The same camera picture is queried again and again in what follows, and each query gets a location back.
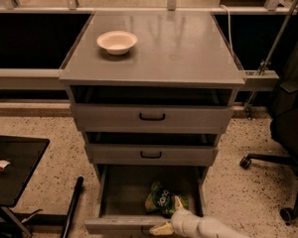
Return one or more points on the black office chair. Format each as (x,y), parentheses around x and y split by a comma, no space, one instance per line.
(284,126)

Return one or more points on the grey drawer cabinet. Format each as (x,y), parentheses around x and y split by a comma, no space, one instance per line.
(183,49)

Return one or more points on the grey bottom drawer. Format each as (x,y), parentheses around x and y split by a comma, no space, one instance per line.
(120,208)

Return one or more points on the green rice chip bag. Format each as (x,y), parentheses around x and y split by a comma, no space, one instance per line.
(161,199)

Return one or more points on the metal diagonal rod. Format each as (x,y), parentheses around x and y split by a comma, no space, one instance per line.
(256,76)

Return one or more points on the grey middle drawer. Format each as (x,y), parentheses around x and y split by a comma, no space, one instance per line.
(151,149)

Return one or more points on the black small side table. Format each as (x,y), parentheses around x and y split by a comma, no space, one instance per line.
(24,154)

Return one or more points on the black pole on floor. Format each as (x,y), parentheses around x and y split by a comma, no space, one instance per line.
(71,211)

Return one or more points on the grey drawer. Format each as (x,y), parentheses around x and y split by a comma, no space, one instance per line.
(150,109)
(120,208)
(151,149)

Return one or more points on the grey metal rail frame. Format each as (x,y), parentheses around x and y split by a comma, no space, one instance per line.
(35,78)

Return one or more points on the small white red tag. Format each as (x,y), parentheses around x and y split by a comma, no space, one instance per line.
(3,165)

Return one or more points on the white paper bowl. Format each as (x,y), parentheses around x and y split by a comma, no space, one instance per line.
(117,43)

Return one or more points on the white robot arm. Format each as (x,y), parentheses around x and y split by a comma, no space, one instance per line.
(212,228)

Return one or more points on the grey top drawer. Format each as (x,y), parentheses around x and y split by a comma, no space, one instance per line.
(150,109)

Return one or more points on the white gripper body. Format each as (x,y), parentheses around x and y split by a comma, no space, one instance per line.
(181,219)

